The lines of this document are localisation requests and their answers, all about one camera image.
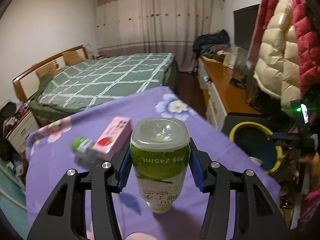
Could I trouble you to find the green toothpick jar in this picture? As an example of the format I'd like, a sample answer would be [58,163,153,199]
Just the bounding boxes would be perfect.
[71,136,97,164]

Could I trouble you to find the pink strawberry milk carton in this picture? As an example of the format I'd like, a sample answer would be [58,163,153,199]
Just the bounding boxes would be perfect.
[92,116,132,161]

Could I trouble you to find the green coconut water bottle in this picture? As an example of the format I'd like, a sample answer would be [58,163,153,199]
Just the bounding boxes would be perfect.
[130,118,191,213]

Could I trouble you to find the yellow rimmed trash bin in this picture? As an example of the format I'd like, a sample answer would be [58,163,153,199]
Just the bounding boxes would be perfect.
[228,121,283,174]

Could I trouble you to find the purple floral blanket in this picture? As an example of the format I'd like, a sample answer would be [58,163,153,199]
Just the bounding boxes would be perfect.
[24,86,282,240]

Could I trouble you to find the white bedside nightstand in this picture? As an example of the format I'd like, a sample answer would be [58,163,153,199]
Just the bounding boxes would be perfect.
[6,110,39,153]

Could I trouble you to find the dark clothes on nightstand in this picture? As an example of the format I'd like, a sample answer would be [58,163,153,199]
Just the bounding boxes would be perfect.
[1,100,27,138]

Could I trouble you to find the green plaid bed quilt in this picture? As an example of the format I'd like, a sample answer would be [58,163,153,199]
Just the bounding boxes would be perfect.
[29,53,177,126]

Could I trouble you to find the wooden desk cabinet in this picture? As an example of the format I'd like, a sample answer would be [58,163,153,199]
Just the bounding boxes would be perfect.
[198,58,261,134]

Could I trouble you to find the wooden bed headboard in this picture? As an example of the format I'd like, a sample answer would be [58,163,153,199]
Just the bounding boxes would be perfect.
[12,45,89,103]

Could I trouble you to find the cream puffer jacket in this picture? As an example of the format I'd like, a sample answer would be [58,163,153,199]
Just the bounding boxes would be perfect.
[253,0,300,111]

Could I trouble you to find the left brown pillow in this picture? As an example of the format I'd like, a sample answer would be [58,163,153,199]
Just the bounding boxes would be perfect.
[35,62,60,79]

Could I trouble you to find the brown pillow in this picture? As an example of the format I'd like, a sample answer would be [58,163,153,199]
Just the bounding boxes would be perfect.
[62,51,86,66]
[35,62,60,79]

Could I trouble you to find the right brown pillow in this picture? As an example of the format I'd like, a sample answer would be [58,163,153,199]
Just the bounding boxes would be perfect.
[62,51,86,66]

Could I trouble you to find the clothes pile on desk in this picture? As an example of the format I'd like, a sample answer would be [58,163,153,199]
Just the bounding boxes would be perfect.
[192,29,231,60]

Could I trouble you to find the black television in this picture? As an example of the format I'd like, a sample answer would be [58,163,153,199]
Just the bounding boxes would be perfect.
[233,4,259,50]

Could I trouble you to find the red quilted jacket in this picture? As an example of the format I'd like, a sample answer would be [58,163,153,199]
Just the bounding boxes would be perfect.
[248,0,319,96]

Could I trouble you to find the pink striped curtain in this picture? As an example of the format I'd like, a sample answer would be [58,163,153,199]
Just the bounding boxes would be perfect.
[96,0,213,72]

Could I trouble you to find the green picture frame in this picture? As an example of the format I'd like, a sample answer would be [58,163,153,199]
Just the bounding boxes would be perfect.
[223,52,236,69]

